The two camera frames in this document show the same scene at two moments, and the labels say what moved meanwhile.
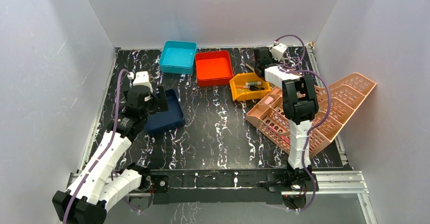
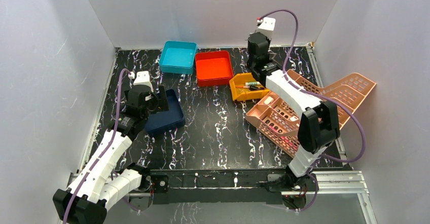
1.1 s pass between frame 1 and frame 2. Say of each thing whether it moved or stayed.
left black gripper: stayed
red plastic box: stayed
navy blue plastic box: stayed
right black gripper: moved
